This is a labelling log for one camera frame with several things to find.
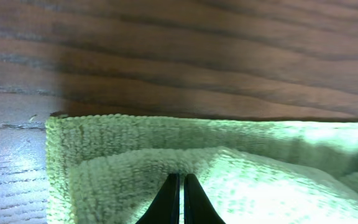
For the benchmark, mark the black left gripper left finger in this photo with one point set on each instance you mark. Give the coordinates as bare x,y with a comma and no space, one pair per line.
164,208

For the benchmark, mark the light green cloth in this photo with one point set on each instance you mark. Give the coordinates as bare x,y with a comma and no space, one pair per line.
109,168

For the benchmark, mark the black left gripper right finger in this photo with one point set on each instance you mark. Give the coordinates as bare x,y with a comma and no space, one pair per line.
197,206

